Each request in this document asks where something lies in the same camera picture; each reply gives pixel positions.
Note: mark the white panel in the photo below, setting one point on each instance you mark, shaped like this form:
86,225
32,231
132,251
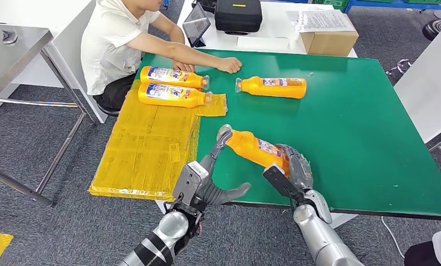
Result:
426,84

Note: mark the orange detergent bottle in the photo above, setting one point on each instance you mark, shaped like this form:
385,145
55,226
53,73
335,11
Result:
249,147
253,88
196,100
194,80

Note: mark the green table cover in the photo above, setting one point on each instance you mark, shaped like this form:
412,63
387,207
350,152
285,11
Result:
371,147

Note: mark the person's right hand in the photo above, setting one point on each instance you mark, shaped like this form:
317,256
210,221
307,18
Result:
229,65

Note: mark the green plastic crates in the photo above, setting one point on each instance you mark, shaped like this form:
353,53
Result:
334,3

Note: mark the white table leg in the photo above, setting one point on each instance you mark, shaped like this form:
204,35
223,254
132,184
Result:
347,219

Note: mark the steel table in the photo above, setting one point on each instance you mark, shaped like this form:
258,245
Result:
10,58

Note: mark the blue metal rack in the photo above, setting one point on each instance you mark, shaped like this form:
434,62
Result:
389,3

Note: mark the brown cardboard box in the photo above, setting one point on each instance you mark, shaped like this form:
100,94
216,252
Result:
330,43

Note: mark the black round stool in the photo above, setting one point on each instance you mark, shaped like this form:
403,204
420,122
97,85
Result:
437,28

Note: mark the black carrying case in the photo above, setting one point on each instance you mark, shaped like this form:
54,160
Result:
238,16

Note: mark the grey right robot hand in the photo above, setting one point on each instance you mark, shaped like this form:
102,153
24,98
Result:
301,172

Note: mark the person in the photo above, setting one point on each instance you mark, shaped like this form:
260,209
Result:
106,44
422,257

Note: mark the person's right forearm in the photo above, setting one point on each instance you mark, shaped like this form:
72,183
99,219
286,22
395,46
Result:
194,57

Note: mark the grey tablet on stand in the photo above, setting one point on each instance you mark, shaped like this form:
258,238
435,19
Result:
196,25

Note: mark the black stool seat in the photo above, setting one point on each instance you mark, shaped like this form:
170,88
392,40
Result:
108,110

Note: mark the person's left hand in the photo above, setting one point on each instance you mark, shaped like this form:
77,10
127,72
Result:
183,66

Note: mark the person's left forearm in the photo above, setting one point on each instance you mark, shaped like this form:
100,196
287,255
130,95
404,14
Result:
177,36

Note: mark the white table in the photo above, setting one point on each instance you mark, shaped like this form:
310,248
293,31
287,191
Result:
275,27

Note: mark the yellow taped cardboard sheet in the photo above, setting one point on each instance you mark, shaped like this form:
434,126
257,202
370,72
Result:
143,154

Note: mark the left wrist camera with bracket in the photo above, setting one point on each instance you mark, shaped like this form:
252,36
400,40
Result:
189,180

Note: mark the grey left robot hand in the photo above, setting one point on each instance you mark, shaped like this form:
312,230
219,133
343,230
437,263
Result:
224,194

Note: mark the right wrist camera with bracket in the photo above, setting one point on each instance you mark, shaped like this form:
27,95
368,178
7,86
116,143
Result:
279,181

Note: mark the printed paper sheet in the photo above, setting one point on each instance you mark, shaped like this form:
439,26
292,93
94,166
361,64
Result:
321,21

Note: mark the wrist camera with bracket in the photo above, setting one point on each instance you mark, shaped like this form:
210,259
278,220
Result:
189,180
279,181

